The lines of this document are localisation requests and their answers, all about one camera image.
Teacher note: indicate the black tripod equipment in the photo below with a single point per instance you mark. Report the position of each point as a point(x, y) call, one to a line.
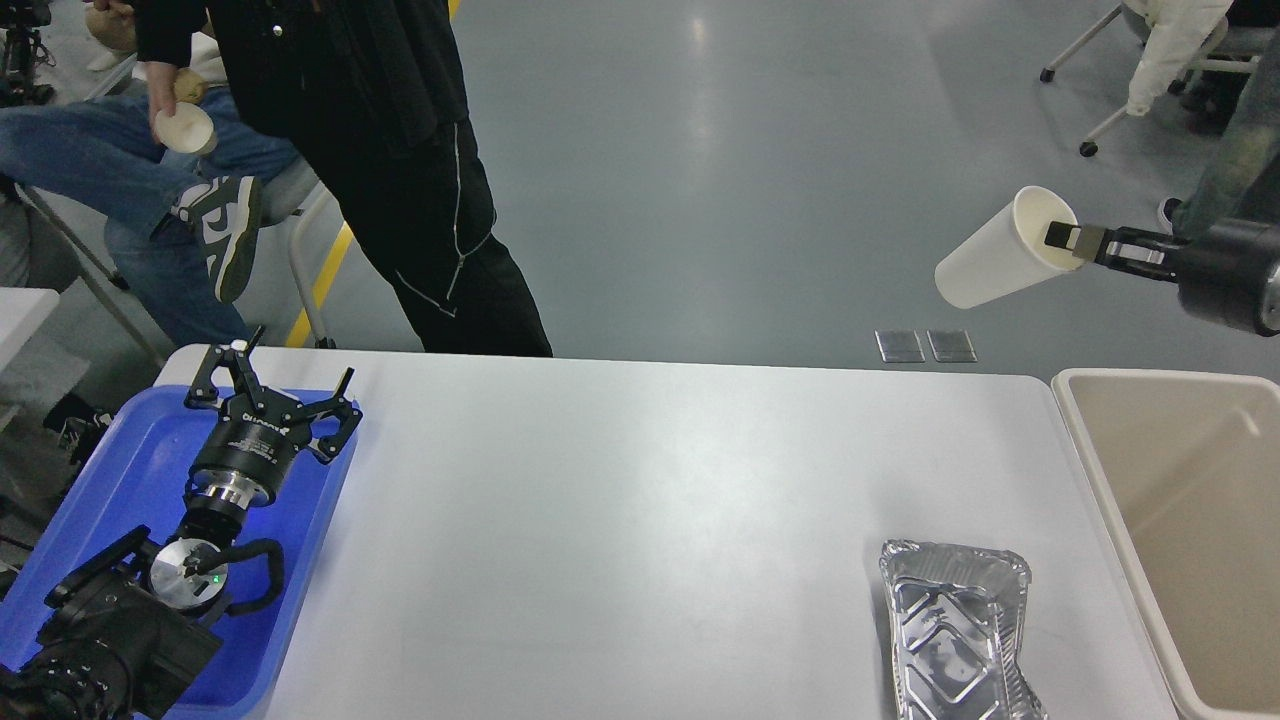
point(23, 50)

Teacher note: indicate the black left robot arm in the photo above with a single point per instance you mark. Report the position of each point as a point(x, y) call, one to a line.
point(170, 578)

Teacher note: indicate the far right rolling chair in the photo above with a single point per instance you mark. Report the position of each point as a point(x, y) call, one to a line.
point(1180, 38)

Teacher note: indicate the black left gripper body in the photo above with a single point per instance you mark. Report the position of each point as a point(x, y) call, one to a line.
point(251, 450)

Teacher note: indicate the crumpled aluminium foil tray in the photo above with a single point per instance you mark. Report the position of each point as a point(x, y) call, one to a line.
point(956, 615)

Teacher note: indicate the blue plastic tray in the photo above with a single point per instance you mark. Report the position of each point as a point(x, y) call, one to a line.
point(137, 476)

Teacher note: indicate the left floor socket plate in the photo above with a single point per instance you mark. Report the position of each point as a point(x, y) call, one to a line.
point(900, 347)

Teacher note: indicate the seated person in jeans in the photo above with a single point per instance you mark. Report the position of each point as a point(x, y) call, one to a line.
point(181, 229)

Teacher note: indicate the standing person in black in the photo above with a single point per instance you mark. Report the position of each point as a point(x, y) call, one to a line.
point(372, 94)

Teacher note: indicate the standing person's hand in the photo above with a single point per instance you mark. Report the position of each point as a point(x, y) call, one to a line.
point(162, 98)

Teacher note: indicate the right floor socket plate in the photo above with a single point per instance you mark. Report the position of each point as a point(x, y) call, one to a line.
point(952, 346)

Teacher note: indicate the beige plastic bin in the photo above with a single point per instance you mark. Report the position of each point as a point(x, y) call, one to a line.
point(1185, 469)

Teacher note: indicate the person in white jacket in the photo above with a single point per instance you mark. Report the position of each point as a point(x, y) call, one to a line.
point(1241, 179)

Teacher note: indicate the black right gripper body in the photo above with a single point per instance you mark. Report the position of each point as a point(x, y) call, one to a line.
point(1229, 276)

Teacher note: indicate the white paper cup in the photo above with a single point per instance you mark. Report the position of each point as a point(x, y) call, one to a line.
point(1008, 253)
point(189, 130)

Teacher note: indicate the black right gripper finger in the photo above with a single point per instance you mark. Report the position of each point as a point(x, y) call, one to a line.
point(1145, 254)

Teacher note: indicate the white side table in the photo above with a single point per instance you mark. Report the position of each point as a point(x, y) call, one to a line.
point(23, 311)

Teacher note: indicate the floor socket plate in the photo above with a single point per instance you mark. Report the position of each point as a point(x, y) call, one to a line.
point(952, 346)
point(900, 347)

